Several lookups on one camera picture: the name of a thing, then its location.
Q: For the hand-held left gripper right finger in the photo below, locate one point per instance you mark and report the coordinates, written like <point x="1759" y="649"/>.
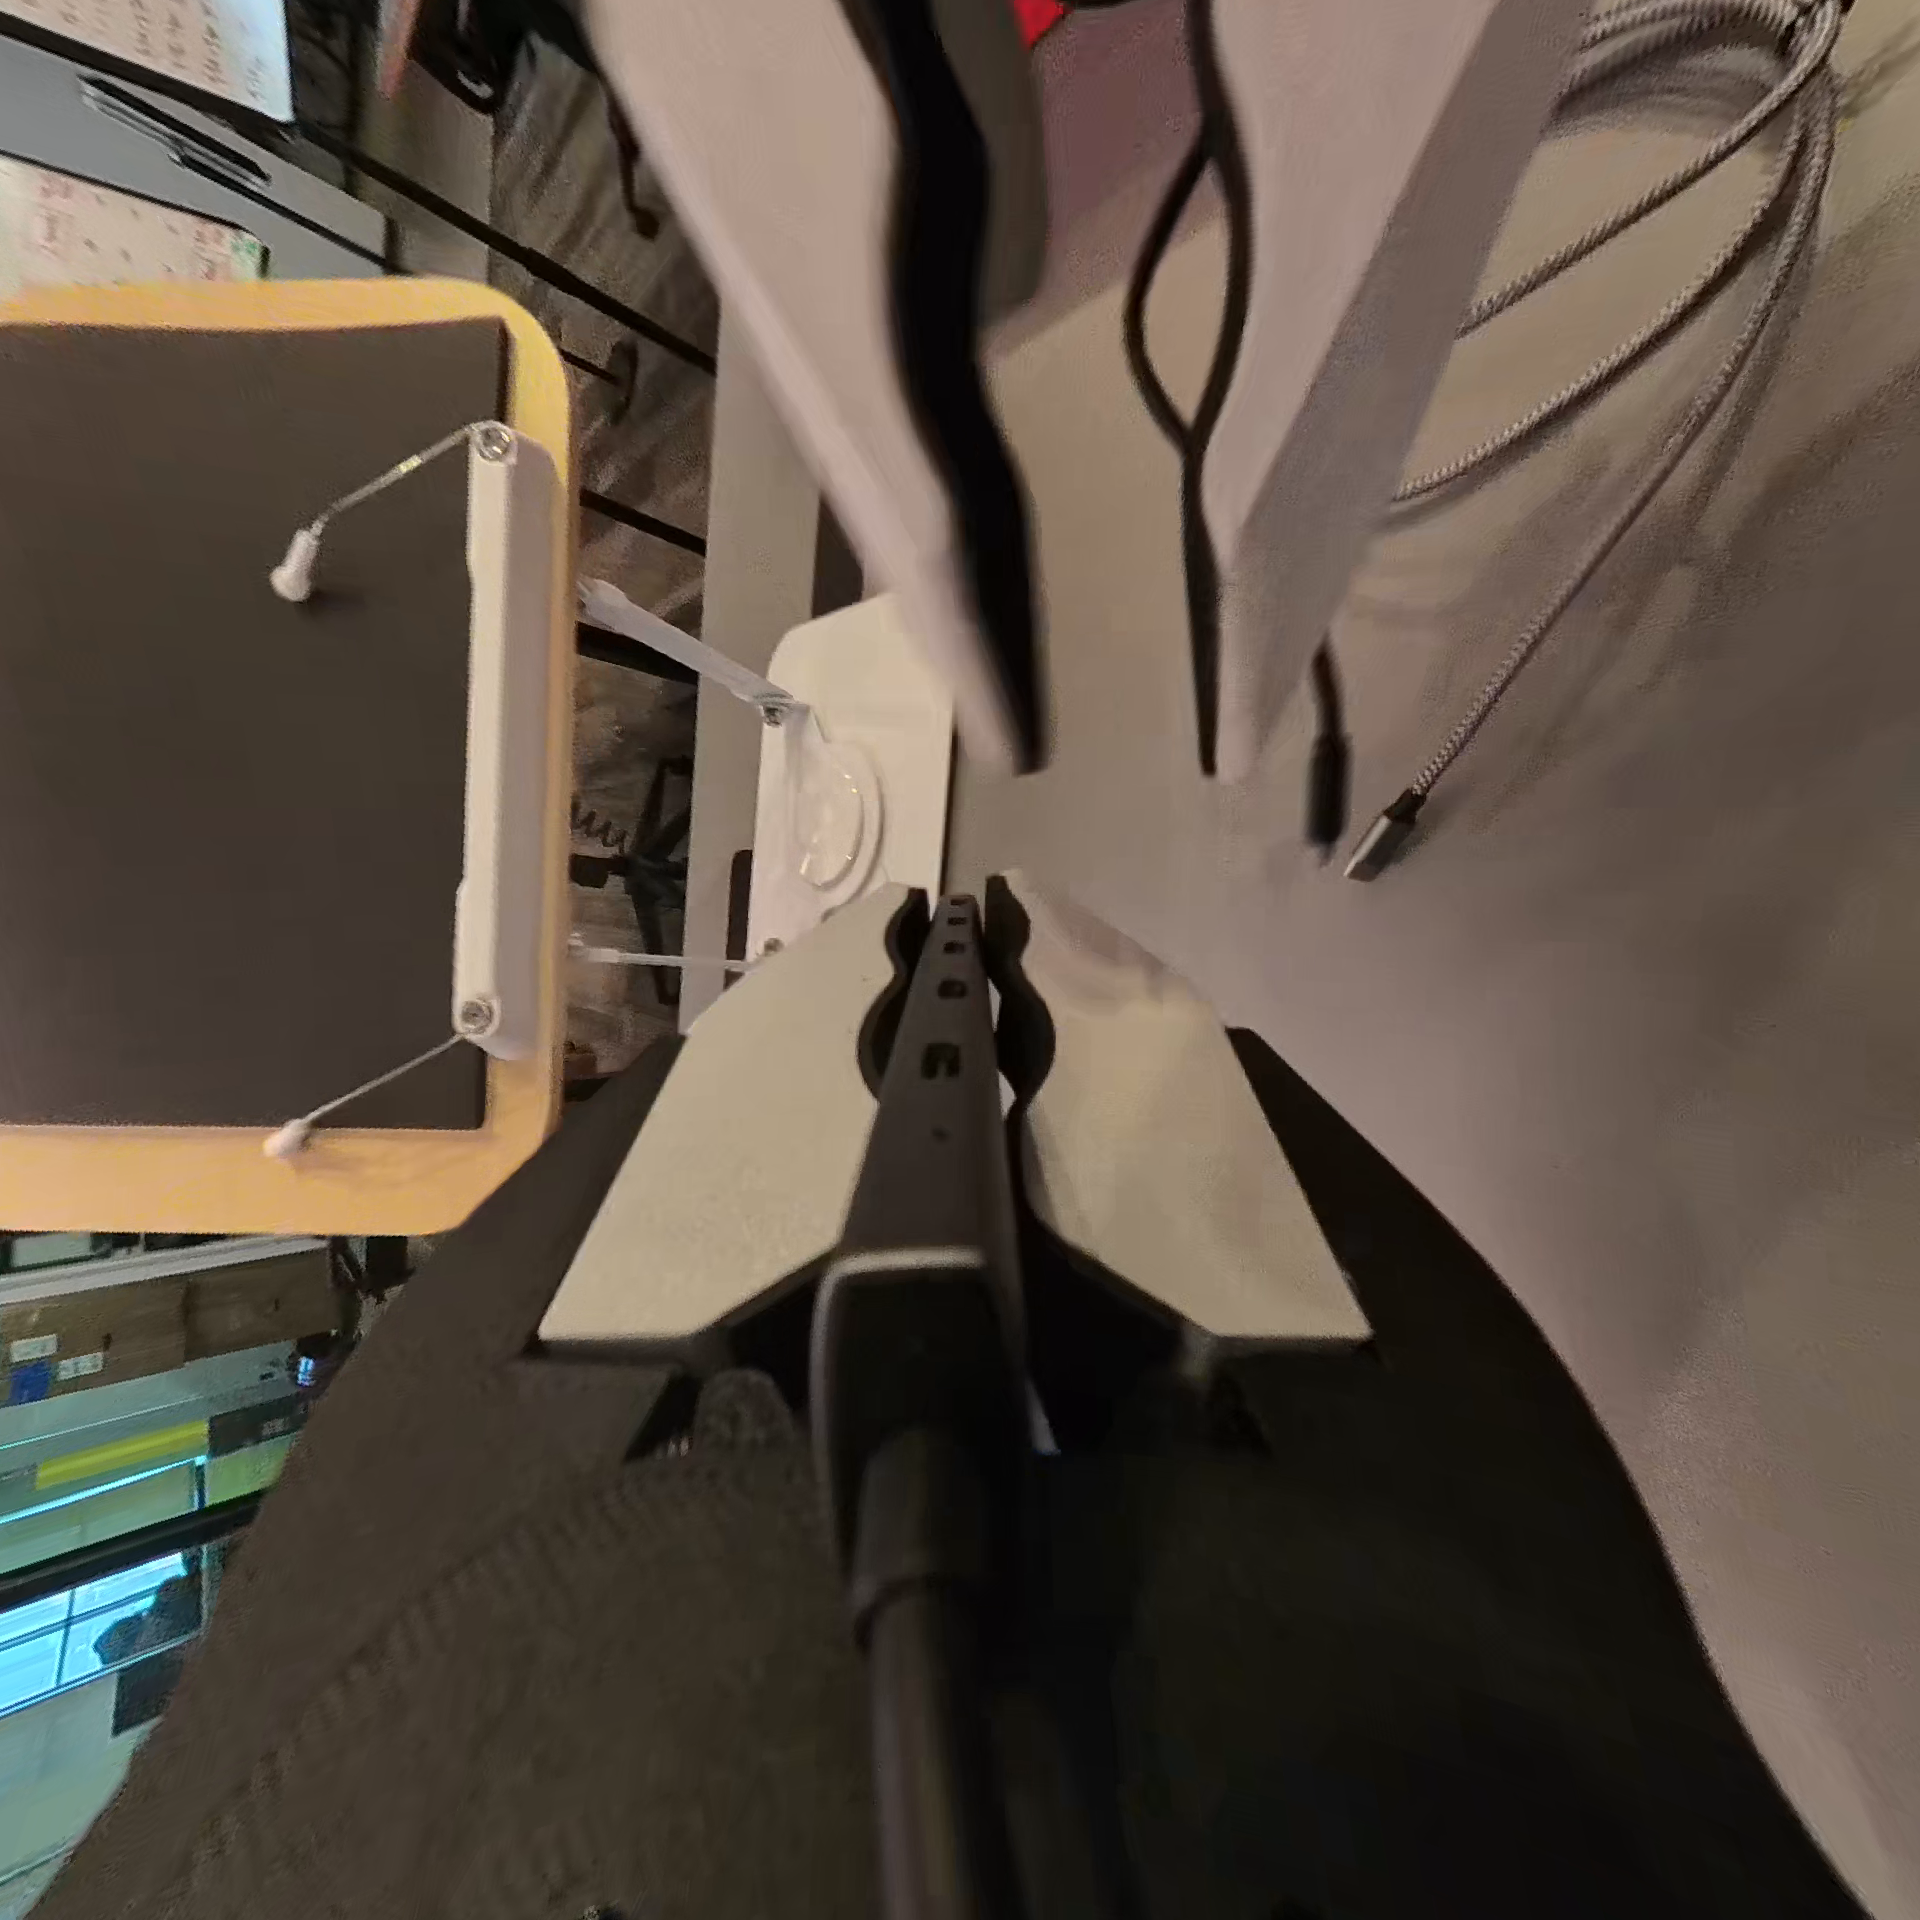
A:
<point x="1172" y="1184"/>

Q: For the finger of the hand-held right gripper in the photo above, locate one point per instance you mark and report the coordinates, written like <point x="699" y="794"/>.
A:
<point x="1349" y="224"/>
<point x="781" y="224"/>

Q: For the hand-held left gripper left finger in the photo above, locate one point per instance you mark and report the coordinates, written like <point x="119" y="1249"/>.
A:
<point x="720" y="1184"/>

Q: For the grey usb hub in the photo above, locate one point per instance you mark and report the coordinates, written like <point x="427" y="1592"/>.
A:
<point x="932" y="1170"/>

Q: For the wooden book stand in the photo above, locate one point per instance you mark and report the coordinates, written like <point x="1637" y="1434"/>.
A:
<point x="533" y="751"/>

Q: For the whiteboard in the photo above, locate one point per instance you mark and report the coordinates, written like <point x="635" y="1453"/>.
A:
<point x="119" y="224"/>
<point x="149" y="52"/>

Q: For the black sheet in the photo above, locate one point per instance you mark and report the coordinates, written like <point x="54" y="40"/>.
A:
<point x="224" y="720"/>

